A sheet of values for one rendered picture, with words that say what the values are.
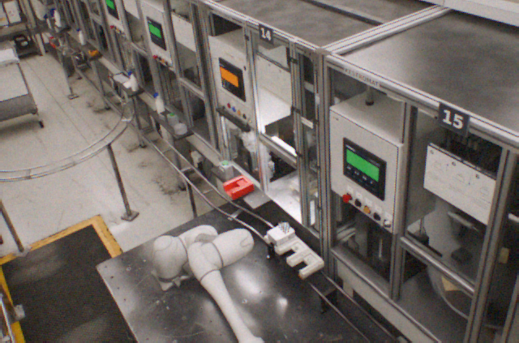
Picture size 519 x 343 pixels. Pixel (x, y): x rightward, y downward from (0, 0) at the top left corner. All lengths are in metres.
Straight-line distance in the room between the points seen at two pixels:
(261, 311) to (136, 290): 0.75
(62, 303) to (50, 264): 0.47
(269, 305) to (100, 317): 1.52
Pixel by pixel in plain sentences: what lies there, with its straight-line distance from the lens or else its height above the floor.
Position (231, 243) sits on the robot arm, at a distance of 2.45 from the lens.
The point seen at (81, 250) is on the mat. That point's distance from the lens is 4.60.
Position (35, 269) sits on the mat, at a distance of 4.62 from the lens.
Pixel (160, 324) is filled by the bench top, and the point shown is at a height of 0.68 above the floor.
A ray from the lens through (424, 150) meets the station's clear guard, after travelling 2.01.
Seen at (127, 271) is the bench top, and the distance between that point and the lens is 3.29.
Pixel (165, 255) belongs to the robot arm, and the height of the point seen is 0.91.
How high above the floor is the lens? 2.92
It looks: 33 degrees down
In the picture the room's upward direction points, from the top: 6 degrees counter-clockwise
